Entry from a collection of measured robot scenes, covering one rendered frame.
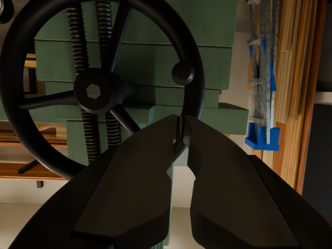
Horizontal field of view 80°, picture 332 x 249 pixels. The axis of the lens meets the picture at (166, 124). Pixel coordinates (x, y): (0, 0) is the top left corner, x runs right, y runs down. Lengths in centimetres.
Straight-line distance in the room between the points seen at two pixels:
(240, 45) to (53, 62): 285
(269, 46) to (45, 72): 111
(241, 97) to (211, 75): 270
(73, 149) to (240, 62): 290
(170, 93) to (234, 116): 15
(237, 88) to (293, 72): 137
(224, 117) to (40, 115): 43
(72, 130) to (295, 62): 170
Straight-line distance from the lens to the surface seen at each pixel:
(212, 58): 46
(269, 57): 131
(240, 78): 314
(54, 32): 54
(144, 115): 37
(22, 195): 400
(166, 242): 106
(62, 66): 53
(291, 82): 186
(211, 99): 46
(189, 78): 21
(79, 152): 42
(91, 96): 28
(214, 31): 47
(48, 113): 55
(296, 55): 188
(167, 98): 45
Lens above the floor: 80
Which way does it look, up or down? 11 degrees up
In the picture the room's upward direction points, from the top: 177 degrees counter-clockwise
